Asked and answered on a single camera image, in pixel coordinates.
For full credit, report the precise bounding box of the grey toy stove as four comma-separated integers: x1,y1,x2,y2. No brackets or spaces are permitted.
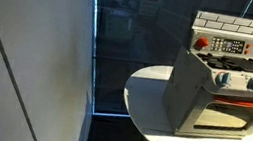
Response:
157,6,253,141

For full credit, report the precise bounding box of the red round stove knob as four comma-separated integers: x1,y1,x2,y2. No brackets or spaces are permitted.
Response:
193,35,210,51

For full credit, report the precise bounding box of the black stove keypad panel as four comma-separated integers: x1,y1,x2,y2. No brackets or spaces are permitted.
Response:
209,36,246,57

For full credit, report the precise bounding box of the grey oven door with window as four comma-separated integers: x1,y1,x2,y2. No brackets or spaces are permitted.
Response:
187,88,253,140

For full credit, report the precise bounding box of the black burner grate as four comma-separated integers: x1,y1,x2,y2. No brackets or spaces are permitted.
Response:
195,49,253,74

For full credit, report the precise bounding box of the orange oven door handle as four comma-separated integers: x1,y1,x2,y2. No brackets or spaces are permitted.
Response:
212,92,253,110

